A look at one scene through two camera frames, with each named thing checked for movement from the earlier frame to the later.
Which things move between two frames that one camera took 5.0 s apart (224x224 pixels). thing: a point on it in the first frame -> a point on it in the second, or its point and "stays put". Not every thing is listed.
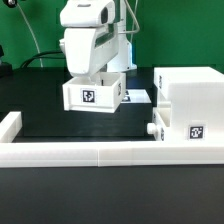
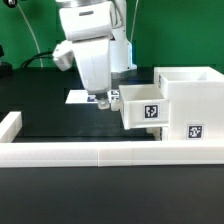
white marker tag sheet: (136, 96) -> (84, 97)
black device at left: (6, 69) stays put
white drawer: (101, 93) -> (143, 106)
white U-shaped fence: (18, 154) stays put
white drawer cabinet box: (192, 99) stays put
